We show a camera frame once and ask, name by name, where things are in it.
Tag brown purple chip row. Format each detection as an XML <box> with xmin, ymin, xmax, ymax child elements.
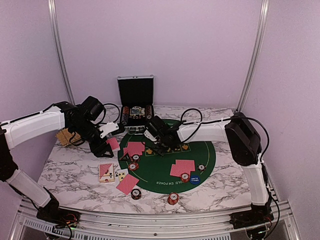
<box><xmin>120</xmin><ymin>106</ymin><xmax>130</xmax><ymax>126</ymax></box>

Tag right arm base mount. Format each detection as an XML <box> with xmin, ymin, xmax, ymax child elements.
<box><xmin>229</xmin><ymin>210</ymin><xmax>274</xmax><ymax>229</ymax></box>

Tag red 5 chip stack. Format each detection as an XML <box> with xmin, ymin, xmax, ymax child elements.
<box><xmin>167</xmin><ymin>192</ymin><xmax>179</xmax><ymax>205</ymax></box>

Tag single red-backed playing card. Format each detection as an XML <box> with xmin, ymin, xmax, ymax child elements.
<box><xmin>123</xmin><ymin>147</ymin><xmax>133</xmax><ymax>157</ymax></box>

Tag black triangular all-in button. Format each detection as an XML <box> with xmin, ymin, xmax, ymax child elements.
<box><xmin>119</xmin><ymin>152</ymin><xmax>133</xmax><ymax>162</ymax></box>

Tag aluminium frame post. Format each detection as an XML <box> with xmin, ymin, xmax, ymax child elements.
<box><xmin>47</xmin><ymin>0</ymin><xmax>76</xmax><ymax>104</ymax></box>
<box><xmin>236</xmin><ymin>0</ymin><xmax>270</xmax><ymax>112</ymax></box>

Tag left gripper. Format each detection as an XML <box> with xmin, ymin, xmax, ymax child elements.
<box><xmin>71</xmin><ymin>119</ymin><xmax>114</xmax><ymax>158</ymax></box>

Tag blue small blind button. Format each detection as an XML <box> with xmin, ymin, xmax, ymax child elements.
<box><xmin>189</xmin><ymin>175</ymin><xmax>201</xmax><ymax>185</ymax></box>

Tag red 5 chips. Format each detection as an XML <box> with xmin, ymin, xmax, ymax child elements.
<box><xmin>128</xmin><ymin>162</ymin><xmax>139</xmax><ymax>171</ymax></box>
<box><xmin>180</xmin><ymin>173</ymin><xmax>190</xmax><ymax>183</ymax></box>

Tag red-backed card deck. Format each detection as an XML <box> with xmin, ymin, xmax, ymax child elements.
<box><xmin>106</xmin><ymin>137</ymin><xmax>121</xmax><ymax>152</ymax></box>

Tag five of clubs card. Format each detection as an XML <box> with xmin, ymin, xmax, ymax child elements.
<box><xmin>115</xmin><ymin>169</ymin><xmax>128</xmax><ymax>183</ymax></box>

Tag right aluminium frame post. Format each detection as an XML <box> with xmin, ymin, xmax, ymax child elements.
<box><xmin>236</xmin><ymin>0</ymin><xmax>270</xmax><ymax>112</ymax></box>

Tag woven bamboo tray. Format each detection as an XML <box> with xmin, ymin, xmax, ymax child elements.
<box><xmin>55</xmin><ymin>128</ymin><xmax>81</xmax><ymax>147</ymax></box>

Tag dark 100 chips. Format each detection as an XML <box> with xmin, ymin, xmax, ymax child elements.
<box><xmin>197</xmin><ymin>164</ymin><xmax>206</xmax><ymax>172</ymax></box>
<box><xmin>132</xmin><ymin>154</ymin><xmax>140</xmax><ymax>161</ymax></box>

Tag card deck box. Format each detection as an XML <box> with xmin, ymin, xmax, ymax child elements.
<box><xmin>98</xmin><ymin>163</ymin><xmax>115</xmax><ymax>183</ymax></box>

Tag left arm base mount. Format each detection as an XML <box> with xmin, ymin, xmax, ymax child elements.
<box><xmin>36</xmin><ymin>208</ymin><xmax>81</xmax><ymax>228</ymax></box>

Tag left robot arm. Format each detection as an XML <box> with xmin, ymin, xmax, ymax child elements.
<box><xmin>0</xmin><ymin>96</ymin><xmax>119</xmax><ymax>223</ymax></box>

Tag left aluminium frame post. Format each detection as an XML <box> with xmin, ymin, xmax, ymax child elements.
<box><xmin>47</xmin><ymin>0</ymin><xmax>76</xmax><ymax>104</ymax></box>

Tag dark brown chip row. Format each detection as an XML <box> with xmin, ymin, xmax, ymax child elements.
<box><xmin>145</xmin><ymin>105</ymin><xmax>154</xmax><ymax>122</ymax></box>

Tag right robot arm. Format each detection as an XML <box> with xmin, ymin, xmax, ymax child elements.
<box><xmin>143</xmin><ymin>112</ymin><xmax>272</xmax><ymax>224</ymax></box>

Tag red-backed card seat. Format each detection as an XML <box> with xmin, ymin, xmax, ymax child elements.
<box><xmin>170</xmin><ymin>164</ymin><xmax>186</xmax><ymax>177</ymax></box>

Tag aluminium poker chip case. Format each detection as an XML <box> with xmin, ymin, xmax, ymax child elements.
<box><xmin>117</xmin><ymin>75</ymin><xmax>155</xmax><ymax>135</ymax></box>

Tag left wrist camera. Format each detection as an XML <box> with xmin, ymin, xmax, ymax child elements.
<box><xmin>98</xmin><ymin>122</ymin><xmax>119</xmax><ymax>139</ymax></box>

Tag round green poker mat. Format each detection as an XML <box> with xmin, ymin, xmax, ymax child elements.
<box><xmin>117</xmin><ymin>133</ymin><xmax>216</xmax><ymax>194</ymax></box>

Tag blue card deck in case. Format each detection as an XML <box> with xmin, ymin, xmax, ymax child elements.
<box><xmin>129</xmin><ymin>106</ymin><xmax>145</xmax><ymax>119</ymax></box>

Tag dark 100 chip stack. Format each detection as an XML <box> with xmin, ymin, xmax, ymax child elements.
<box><xmin>130</xmin><ymin>188</ymin><xmax>142</xmax><ymax>200</ymax></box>

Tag red-backed card off mat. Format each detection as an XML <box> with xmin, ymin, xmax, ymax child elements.
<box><xmin>116</xmin><ymin>174</ymin><xmax>140</xmax><ymax>195</ymax></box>

